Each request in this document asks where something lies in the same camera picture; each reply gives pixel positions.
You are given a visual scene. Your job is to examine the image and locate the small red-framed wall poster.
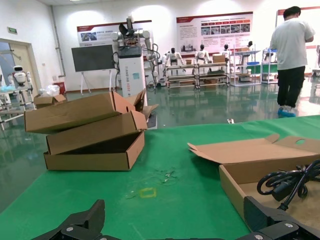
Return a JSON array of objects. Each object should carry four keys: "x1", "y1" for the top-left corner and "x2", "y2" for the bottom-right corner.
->
[{"x1": 76, "y1": 19, "x2": 153, "y2": 48}]

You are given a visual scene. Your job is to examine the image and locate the white frame table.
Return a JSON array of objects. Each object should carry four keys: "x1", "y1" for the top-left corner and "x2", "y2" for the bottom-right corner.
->
[{"x1": 0, "y1": 86, "x2": 36, "y2": 131}]

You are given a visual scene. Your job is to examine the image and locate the beige door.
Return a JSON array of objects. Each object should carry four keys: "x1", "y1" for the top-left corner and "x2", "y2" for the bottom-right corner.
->
[{"x1": 0, "y1": 38, "x2": 41, "y2": 101}]

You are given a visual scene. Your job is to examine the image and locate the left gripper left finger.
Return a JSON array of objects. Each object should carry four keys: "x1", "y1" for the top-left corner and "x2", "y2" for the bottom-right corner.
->
[{"x1": 31, "y1": 199, "x2": 106, "y2": 240}]

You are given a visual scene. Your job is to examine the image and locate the wide red-framed wall poster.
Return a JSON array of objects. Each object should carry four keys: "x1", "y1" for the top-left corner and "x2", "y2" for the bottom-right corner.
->
[{"x1": 176, "y1": 11, "x2": 254, "y2": 55}]

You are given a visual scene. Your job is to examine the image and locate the metal shelf rack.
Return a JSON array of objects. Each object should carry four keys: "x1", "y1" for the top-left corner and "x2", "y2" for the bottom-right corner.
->
[
  {"x1": 196, "y1": 61, "x2": 230, "y2": 89},
  {"x1": 229, "y1": 49, "x2": 263, "y2": 88},
  {"x1": 261, "y1": 49, "x2": 280, "y2": 85},
  {"x1": 164, "y1": 63, "x2": 199, "y2": 90}
]

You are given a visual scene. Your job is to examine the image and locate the black display screen on stand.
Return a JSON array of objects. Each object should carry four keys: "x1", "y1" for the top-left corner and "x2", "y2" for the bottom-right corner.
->
[{"x1": 71, "y1": 44, "x2": 116, "y2": 95}]

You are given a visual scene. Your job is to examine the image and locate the stacked cardboard box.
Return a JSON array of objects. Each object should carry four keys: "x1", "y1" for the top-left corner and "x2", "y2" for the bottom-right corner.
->
[
  {"x1": 46, "y1": 109, "x2": 148, "y2": 156},
  {"x1": 24, "y1": 90, "x2": 137, "y2": 135},
  {"x1": 43, "y1": 129, "x2": 146, "y2": 172}
]

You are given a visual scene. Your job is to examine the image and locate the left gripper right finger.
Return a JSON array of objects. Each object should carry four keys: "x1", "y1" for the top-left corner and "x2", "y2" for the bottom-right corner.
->
[{"x1": 237, "y1": 195, "x2": 320, "y2": 240}]

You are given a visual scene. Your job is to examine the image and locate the small white round-head robot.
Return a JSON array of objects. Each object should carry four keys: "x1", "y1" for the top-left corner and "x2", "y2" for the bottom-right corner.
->
[{"x1": 11, "y1": 65, "x2": 32, "y2": 88}]

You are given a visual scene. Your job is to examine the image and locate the red bin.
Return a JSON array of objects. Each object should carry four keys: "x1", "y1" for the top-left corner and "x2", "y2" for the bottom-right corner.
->
[{"x1": 53, "y1": 81, "x2": 67, "y2": 95}]

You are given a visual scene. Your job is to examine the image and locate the torn-edged open cardboard box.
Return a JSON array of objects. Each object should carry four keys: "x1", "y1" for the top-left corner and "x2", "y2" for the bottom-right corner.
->
[{"x1": 187, "y1": 133, "x2": 320, "y2": 233}]

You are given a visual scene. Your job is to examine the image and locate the person in white shirt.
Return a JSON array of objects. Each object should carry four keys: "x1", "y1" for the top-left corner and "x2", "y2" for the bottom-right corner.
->
[{"x1": 269, "y1": 6, "x2": 316, "y2": 118}]

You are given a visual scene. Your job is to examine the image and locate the green tablecloth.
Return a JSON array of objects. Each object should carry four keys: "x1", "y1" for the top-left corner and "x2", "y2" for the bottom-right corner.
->
[{"x1": 0, "y1": 115, "x2": 320, "y2": 240}]

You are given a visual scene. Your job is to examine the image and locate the open cardboard carton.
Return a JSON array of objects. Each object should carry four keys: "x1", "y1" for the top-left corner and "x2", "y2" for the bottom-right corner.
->
[{"x1": 33, "y1": 93, "x2": 67, "y2": 109}]

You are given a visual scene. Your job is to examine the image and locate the black power cable with plug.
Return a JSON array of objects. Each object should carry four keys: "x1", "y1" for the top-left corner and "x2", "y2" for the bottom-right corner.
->
[{"x1": 256, "y1": 159, "x2": 320, "y2": 213}]

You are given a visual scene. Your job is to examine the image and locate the clear plastic bags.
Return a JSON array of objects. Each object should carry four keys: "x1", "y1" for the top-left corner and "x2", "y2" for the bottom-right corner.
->
[{"x1": 38, "y1": 84, "x2": 61, "y2": 98}]

